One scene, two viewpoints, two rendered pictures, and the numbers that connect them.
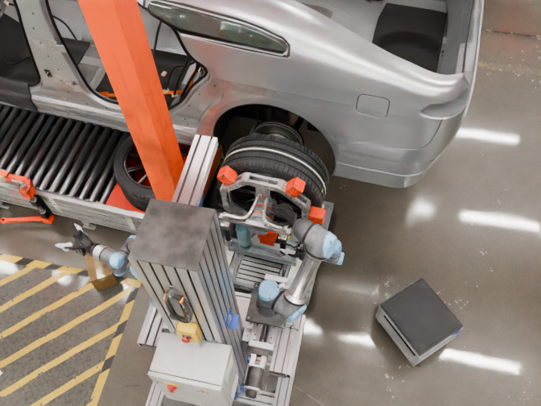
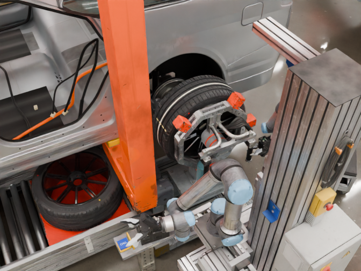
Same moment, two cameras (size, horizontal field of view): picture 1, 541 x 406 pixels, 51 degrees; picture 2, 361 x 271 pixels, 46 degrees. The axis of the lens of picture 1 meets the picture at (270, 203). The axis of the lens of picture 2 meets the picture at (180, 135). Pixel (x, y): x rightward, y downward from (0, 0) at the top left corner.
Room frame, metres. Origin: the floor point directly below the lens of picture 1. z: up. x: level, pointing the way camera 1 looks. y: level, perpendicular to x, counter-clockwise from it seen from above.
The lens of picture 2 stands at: (0.53, 1.62, 3.01)
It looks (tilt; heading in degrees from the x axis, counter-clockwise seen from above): 47 degrees down; 314
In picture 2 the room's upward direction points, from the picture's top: straight up
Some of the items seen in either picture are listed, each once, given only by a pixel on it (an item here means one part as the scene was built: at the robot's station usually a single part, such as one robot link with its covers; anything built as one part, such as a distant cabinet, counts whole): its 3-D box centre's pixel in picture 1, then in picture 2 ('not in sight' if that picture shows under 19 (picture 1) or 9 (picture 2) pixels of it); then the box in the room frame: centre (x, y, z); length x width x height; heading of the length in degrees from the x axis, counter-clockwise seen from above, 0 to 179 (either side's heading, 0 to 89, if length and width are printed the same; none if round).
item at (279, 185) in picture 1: (266, 205); (210, 136); (1.75, 0.03, 0.85); 0.54 x 0.07 x 0.54; 71
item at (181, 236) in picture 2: (119, 263); (181, 227); (1.29, 0.81, 1.12); 0.11 x 0.08 x 0.11; 150
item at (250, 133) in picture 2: (274, 210); (235, 125); (1.60, -0.02, 1.03); 0.19 x 0.18 x 0.11; 161
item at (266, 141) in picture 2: (306, 250); (267, 142); (1.43, -0.19, 0.86); 0.12 x 0.08 x 0.09; 71
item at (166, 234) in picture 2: not in sight; (152, 227); (1.68, 0.68, 0.51); 0.20 x 0.14 x 0.13; 64
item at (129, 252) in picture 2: not in sight; (147, 236); (1.69, 0.72, 0.44); 0.43 x 0.17 x 0.03; 71
